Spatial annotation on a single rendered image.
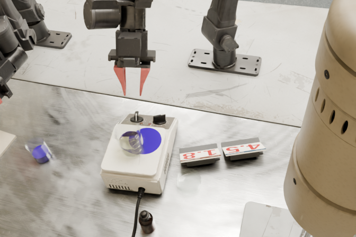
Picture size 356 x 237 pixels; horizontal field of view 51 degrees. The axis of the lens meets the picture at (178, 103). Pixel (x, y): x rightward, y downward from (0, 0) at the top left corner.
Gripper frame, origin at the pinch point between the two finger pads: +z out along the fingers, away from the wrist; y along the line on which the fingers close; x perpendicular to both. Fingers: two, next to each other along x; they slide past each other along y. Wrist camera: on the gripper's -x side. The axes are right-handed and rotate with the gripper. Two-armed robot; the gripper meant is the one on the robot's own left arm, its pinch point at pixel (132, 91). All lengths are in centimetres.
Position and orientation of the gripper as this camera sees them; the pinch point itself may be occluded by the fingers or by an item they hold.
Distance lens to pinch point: 87.1
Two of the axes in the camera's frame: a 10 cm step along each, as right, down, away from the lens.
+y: 10.0, 0.2, 0.6
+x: -0.5, -3.5, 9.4
